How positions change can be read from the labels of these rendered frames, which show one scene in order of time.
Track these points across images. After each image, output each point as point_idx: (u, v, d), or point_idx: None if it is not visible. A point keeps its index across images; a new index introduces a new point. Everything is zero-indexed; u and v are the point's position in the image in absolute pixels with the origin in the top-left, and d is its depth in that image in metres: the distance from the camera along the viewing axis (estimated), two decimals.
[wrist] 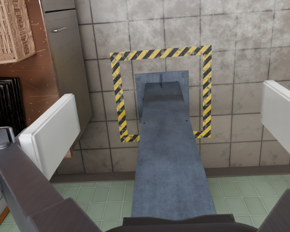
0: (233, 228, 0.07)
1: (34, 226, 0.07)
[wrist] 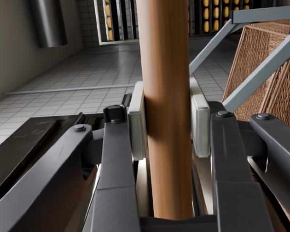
0: (233, 228, 0.07)
1: (94, 200, 0.08)
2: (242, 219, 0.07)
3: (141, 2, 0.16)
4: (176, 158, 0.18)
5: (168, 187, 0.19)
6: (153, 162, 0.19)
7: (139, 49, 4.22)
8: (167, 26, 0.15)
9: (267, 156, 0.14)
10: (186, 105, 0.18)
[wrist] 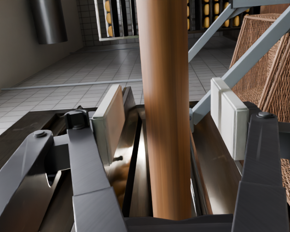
0: (233, 228, 0.07)
1: (73, 206, 0.08)
2: (258, 221, 0.07)
3: None
4: (171, 77, 0.17)
5: (163, 113, 0.17)
6: (147, 85, 0.17)
7: (139, 47, 4.21)
8: None
9: None
10: (182, 15, 0.16)
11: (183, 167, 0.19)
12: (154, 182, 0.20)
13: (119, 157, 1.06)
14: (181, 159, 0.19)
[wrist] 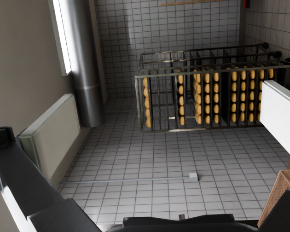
0: (233, 228, 0.07)
1: (34, 226, 0.07)
2: None
3: None
4: None
5: None
6: None
7: (163, 109, 4.60)
8: None
9: None
10: None
11: None
12: None
13: None
14: None
